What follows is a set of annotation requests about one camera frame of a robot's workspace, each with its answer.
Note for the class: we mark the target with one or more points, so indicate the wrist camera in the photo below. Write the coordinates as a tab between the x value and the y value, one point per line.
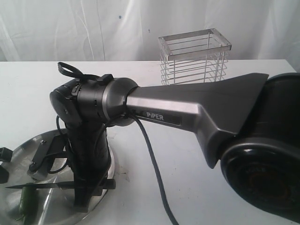
50	148
5	154

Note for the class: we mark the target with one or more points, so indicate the round steel plate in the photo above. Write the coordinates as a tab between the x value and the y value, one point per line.
55	206

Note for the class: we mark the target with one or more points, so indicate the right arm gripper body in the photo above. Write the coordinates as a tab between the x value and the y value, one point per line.
90	157

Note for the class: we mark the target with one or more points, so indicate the white backdrop curtain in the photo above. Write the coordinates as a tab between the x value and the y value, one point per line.
113	30

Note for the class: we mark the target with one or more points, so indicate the black handled knife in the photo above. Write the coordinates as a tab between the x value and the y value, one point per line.
106	184

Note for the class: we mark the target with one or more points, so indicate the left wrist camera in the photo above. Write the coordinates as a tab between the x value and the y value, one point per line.
5	154

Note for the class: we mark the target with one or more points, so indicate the wire cutlery holder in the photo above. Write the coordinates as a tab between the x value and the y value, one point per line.
193	57

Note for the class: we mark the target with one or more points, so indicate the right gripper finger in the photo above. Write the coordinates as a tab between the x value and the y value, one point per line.
85	190

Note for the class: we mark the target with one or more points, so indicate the green cucumber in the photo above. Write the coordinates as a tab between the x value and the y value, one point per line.
26	202

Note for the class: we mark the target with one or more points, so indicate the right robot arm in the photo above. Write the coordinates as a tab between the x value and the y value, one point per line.
249	124

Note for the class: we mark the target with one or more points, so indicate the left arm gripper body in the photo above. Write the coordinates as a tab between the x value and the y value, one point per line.
4	175

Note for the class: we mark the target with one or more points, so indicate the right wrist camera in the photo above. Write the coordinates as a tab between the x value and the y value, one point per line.
50	148

